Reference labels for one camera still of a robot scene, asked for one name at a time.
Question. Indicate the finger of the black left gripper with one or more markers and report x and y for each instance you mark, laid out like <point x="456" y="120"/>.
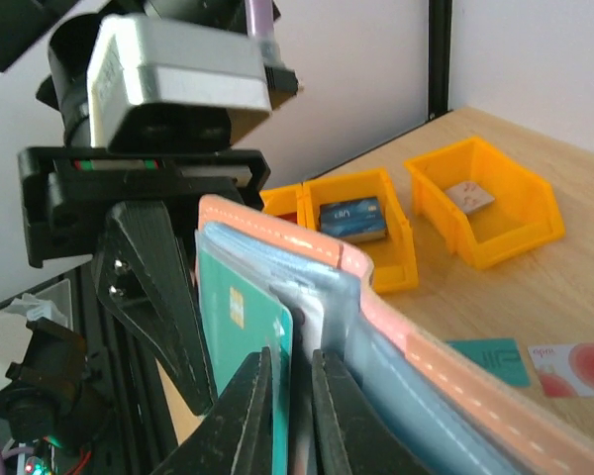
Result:
<point x="142" y="277"/>

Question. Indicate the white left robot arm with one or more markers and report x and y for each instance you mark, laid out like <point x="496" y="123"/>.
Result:
<point x="153" y="129"/>

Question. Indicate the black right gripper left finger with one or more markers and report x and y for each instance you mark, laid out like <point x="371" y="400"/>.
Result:
<point x="236" y="436"/>

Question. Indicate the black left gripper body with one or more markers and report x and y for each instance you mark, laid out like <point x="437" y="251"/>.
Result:
<point x="68" y="192"/>

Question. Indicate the black left frame post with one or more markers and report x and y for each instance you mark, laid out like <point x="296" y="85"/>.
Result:
<point x="439" y="43"/>

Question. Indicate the pink card holder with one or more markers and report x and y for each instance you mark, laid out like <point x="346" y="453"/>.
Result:
<point x="455" y="416"/>

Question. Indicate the blue card stack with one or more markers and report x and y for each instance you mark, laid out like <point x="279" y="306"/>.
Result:
<point x="355" y="220"/>

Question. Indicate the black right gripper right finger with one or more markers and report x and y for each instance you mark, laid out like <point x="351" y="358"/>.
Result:
<point x="350" y="437"/>

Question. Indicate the yellow bin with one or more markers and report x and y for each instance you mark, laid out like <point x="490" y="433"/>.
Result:
<point x="394" y="257"/>
<point x="285" y="203"/>
<point x="524" y="215"/>

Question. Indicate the yellow bin top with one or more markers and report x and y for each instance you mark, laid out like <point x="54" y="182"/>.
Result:
<point x="524" y="215"/>

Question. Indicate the teal credit card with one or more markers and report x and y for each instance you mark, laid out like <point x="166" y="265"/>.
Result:
<point x="500" y="357"/>

